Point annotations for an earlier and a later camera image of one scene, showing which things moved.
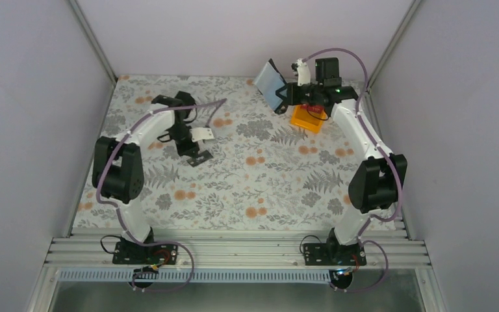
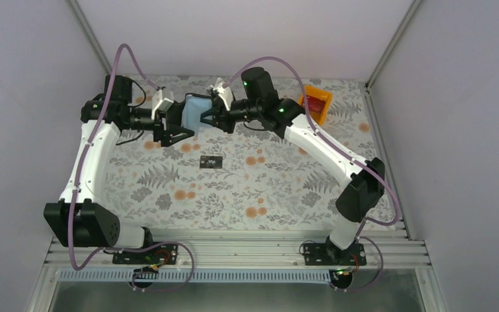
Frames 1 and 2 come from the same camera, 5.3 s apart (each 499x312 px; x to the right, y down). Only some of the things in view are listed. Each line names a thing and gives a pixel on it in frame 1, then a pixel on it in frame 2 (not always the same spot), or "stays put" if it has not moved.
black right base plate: [325, 254] stays put
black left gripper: [188, 150] -> [164, 135]
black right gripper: [292, 96] -> [217, 112]
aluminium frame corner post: [90, 36] stays put
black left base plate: [133, 253] stays put
